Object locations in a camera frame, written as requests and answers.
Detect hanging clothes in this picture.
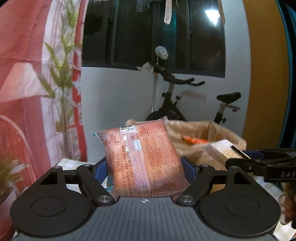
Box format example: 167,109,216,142
136,0,225,26

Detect checkered tablecloth with bunnies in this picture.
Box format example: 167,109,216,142
58,158,295,240

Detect dark window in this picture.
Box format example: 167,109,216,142
82,1,226,77

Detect orange wooden door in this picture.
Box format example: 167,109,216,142
243,1,295,150

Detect clear-window cracker packet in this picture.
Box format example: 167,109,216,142
204,139,250,167

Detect white plastic bag on pole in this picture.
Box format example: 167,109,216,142
155,46,169,60

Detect large orange-red snack bag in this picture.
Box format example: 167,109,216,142
93,117,189,199

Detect black exercise bike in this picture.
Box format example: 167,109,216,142
145,63,242,126

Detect pink printed backdrop curtain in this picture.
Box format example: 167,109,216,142
1,1,88,240

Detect cardboard box with plastic liner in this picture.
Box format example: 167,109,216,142
125,118,247,193

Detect orange snack bag in box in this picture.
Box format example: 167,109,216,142
182,136,208,145

